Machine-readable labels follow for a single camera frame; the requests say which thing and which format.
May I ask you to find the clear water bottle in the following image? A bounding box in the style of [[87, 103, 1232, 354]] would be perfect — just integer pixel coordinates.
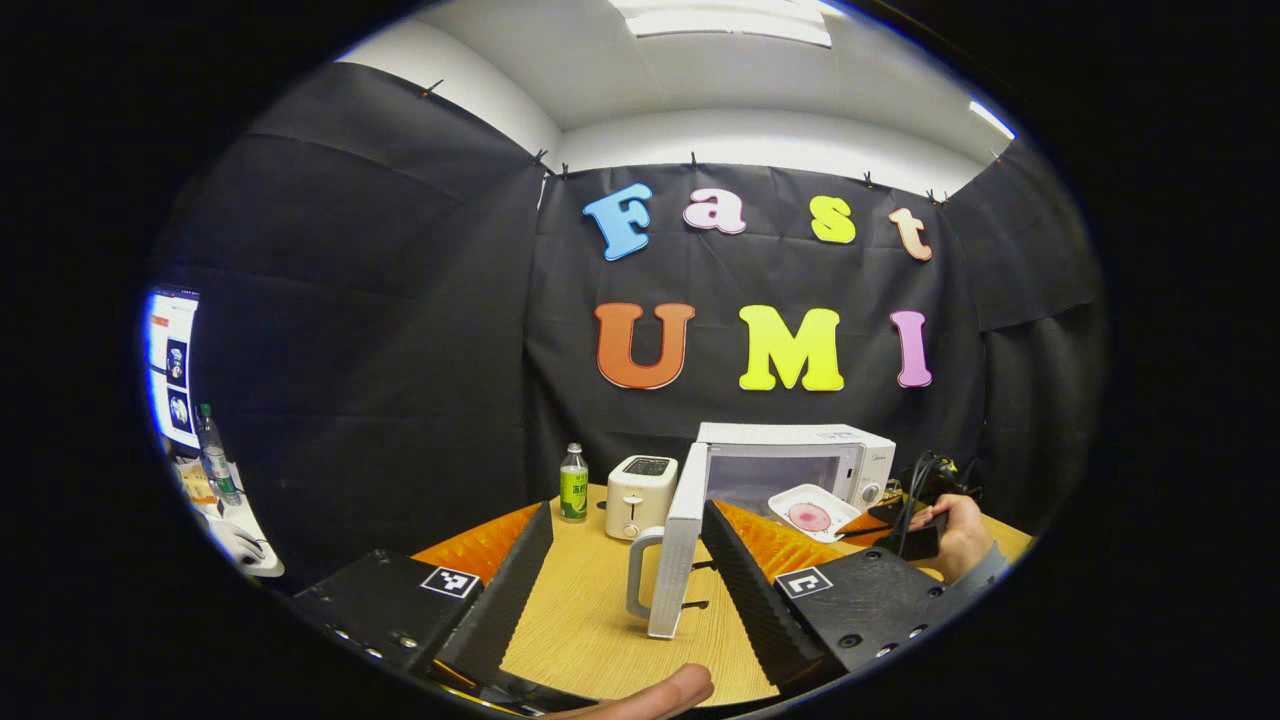
[[196, 403, 242, 507]]

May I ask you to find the large ceiling light panel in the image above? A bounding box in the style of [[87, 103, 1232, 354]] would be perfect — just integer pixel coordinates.
[[610, 0, 836, 49]]

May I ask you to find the white side table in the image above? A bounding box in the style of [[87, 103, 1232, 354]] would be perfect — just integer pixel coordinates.
[[165, 450, 287, 581]]

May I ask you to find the computer monitor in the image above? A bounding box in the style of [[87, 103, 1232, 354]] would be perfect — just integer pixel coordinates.
[[146, 288, 201, 451]]

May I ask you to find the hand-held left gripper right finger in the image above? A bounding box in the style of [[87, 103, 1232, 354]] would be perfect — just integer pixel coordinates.
[[700, 500, 986, 696]]

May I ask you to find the white square dish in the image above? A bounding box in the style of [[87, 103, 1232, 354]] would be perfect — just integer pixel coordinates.
[[767, 483, 863, 544]]

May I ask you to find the white microwave oven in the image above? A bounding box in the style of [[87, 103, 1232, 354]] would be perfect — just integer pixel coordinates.
[[626, 421, 898, 641]]

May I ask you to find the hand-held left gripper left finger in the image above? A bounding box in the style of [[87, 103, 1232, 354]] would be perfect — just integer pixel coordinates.
[[285, 500, 556, 691]]

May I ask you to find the small ceiling light panel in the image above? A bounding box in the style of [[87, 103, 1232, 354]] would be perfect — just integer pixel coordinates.
[[968, 98, 1016, 141]]

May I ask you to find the black cable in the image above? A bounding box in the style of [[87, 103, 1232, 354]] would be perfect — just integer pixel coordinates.
[[895, 450, 939, 557]]

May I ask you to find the black backdrop cloth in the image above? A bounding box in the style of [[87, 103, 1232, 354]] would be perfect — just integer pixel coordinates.
[[150, 60, 1111, 591]]

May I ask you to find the green label drink bottle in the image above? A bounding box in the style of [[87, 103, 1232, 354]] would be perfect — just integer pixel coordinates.
[[559, 443, 590, 523]]

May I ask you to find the white toaster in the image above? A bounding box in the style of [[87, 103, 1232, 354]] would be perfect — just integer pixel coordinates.
[[605, 455, 680, 542]]

